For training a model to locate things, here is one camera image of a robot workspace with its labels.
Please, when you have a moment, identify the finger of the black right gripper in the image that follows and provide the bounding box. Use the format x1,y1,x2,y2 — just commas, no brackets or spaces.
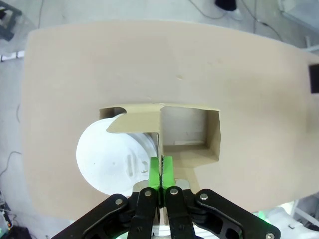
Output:
309,63,319,95

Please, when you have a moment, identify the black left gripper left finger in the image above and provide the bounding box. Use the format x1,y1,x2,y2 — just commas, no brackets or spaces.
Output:
50,156,163,239

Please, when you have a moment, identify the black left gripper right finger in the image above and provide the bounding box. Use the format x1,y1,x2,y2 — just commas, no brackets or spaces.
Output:
161,156,282,239

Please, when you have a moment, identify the brown cardboard drink carrier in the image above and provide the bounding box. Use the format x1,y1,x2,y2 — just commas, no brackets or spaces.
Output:
99,102,222,226

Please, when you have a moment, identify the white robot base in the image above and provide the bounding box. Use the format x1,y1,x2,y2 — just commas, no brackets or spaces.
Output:
256,201,319,239

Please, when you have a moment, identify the person's black white shoe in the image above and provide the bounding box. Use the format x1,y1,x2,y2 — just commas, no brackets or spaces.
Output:
214,0,243,20

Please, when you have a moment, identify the white power strip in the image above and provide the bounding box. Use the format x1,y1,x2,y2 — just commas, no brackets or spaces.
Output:
0,50,26,62

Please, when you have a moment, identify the grey floor equipment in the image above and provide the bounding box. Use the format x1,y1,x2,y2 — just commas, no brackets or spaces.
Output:
0,4,23,42

